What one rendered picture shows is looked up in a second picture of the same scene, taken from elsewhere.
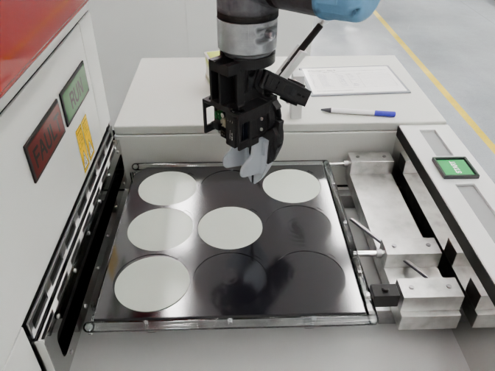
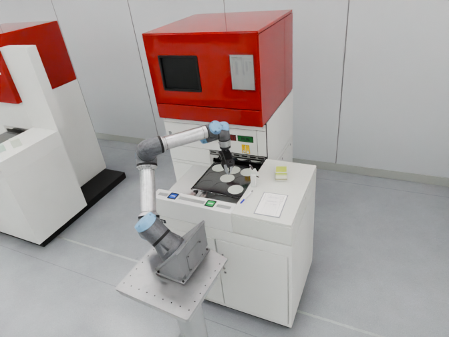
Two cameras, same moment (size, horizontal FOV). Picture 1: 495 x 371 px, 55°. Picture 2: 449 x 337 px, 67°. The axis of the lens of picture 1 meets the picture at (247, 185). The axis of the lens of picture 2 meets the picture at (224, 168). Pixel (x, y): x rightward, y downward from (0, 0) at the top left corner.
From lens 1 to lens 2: 2.41 m
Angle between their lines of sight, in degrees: 92
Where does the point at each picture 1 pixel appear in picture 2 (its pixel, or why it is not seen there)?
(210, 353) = not seen: hidden behind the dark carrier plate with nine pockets
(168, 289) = (216, 168)
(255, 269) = (212, 178)
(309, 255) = (211, 186)
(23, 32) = (210, 118)
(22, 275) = (212, 145)
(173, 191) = (245, 172)
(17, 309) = (208, 146)
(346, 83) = (268, 201)
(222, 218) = (230, 177)
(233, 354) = not seen: hidden behind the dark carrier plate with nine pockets
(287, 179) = (238, 189)
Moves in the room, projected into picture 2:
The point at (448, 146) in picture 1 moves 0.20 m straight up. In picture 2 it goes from (219, 207) to (216, 178)
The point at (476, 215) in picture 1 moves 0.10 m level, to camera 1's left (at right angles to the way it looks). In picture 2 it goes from (194, 200) to (202, 190)
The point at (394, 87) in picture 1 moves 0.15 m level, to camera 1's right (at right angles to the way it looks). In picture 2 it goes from (258, 210) to (248, 228)
